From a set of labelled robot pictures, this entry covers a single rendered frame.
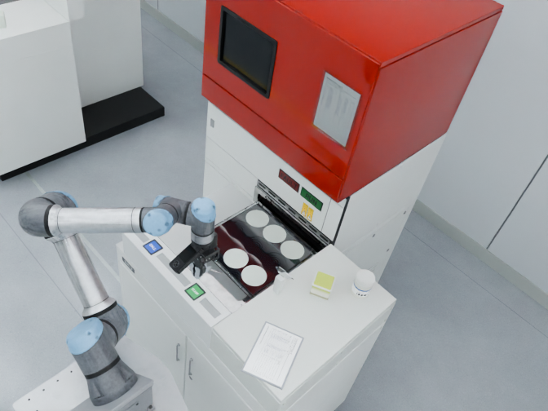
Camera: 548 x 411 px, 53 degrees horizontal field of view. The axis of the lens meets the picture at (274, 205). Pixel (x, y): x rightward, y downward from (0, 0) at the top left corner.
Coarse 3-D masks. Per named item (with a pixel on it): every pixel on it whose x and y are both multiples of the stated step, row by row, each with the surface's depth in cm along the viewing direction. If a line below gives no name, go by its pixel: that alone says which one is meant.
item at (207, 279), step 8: (208, 272) 214; (200, 280) 211; (208, 280) 212; (216, 280) 212; (208, 288) 209; (216, 288) 209; (224, 288) 210; (216, 296) 207; (224, 296) 207; (232, 296) 208; (224, 304) 205; (232, 304) 205
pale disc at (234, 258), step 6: (228, 252) 220; (234, 252) 220; (240, 252) 221; (228, 258) 218; (234, 258) 218; (240, 258) 219; (246, 258) 219; (228, 264) 216; (234, 264) 216; (240, 264) 216
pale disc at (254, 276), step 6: (246, 270) 215; (252, 270) 215; (258, 270) 216; (246, 276) 213; (252, 276) 213; (258, 276) 213; (264, 276) 214; (246, 282) 211; (252, 282) 211; (258, 282) 212
